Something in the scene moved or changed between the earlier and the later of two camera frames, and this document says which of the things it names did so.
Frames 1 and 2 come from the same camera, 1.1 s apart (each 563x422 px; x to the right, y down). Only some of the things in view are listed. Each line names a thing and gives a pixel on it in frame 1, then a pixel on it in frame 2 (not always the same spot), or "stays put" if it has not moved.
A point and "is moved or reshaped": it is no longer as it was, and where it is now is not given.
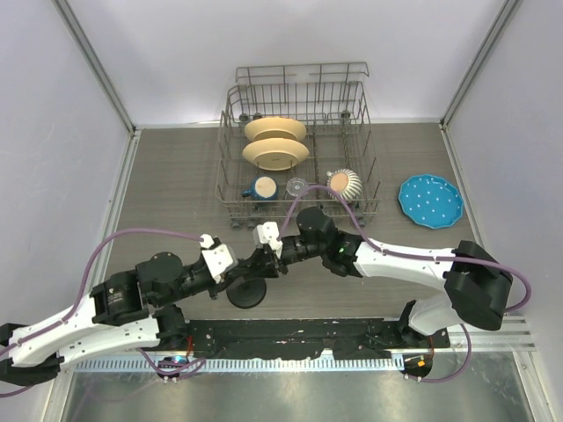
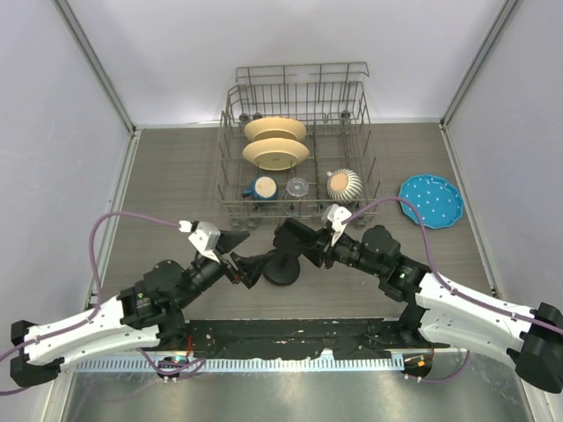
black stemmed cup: [247, 293] is moved or reshaped
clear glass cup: [296, 185] stays put
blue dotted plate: [431, 201] stays put
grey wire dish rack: [294, 137] stays put
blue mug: [263, 188] stays put
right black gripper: [263, 256] -> [328, 251]
